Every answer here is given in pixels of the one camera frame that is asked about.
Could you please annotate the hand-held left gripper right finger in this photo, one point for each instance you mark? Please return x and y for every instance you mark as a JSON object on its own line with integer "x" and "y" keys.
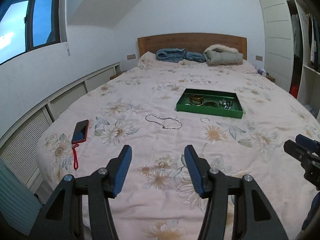
{"x": 195, "y": 172}

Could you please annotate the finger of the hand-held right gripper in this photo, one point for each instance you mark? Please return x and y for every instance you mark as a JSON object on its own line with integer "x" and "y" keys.
{"x": 297, "y": 150}
{"x": 310, "y": 143}

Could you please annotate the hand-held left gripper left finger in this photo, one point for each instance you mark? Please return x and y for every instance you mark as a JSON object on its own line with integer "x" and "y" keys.
{"x": 122, "y": 172}

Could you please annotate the green tray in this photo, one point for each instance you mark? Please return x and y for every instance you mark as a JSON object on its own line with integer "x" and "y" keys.
{"x": 207, "y": 112}

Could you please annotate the dark green bangle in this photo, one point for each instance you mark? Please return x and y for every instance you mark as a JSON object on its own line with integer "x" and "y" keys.
{"x": 210, "y": 103}

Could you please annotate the amber bangle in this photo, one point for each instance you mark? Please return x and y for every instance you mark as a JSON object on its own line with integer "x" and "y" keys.
{"x": 196, "y": 96}

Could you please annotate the person's right forearm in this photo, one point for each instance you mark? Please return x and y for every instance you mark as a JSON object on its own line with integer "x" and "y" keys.
{"x": 315, "y": 212}

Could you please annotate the bed with floral sheet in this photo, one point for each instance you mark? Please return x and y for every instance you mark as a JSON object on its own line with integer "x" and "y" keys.
{"x": 150, "y": 155}

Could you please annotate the red container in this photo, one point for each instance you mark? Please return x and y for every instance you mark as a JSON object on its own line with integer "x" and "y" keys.
{"x": 294, "y": 91}

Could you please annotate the phone in red case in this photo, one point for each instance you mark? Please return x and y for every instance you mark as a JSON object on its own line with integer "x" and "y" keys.
{"x": 80, "y": 131}

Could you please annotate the small bedside clutter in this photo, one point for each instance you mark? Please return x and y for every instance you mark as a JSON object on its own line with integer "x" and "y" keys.
{"x": 262, "y": 72}

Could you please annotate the white slatted low cabinet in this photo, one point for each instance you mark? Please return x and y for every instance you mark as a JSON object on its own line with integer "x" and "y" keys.
{"x": 65, "y": 97}

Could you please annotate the wooden nightstand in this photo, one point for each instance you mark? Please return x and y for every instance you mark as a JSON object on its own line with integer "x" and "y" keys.
{"x": 116, "y": 75}

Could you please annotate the hanging dark clothes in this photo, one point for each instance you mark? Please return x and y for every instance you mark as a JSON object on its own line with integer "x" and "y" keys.
{"x": 315, "y": 42}

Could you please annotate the hanging grey garment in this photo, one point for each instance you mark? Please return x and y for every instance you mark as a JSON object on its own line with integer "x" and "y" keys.
{"x": 296, "y": 37}

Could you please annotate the teal ribbed panel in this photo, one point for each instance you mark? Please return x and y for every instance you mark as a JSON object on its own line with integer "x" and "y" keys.
{"x": 17, "y": 195}

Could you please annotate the white wardrobe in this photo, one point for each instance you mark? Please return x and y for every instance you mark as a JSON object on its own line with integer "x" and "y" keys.
{"x": 277, "y": 35}

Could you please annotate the folded grey fur-trimmed jacket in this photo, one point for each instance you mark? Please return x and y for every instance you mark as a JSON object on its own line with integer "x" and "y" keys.
{"x": 222, "y": 58}

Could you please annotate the folded blue blanket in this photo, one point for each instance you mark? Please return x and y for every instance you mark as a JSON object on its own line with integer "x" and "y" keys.
{"x": 172, "y": 55}

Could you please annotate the wooden headboard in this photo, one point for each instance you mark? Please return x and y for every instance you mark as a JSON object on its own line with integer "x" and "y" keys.
{"x": 190, "y": 40}

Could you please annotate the window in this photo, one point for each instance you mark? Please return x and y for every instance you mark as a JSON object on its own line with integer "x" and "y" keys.
{"x": 40, "y": 22}

